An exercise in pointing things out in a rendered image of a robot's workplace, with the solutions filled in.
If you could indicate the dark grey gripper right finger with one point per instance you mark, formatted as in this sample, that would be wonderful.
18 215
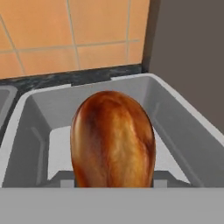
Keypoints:
163 176

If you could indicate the brown chicken drumstick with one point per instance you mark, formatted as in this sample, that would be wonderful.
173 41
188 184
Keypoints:
112 140

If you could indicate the grey tupperware container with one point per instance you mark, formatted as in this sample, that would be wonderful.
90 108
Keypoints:
186 137

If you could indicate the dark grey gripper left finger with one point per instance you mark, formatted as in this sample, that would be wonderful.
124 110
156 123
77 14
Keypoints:
65 177

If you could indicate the dark grey cabinet side panel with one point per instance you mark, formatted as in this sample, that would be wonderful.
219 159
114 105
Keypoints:
189 52

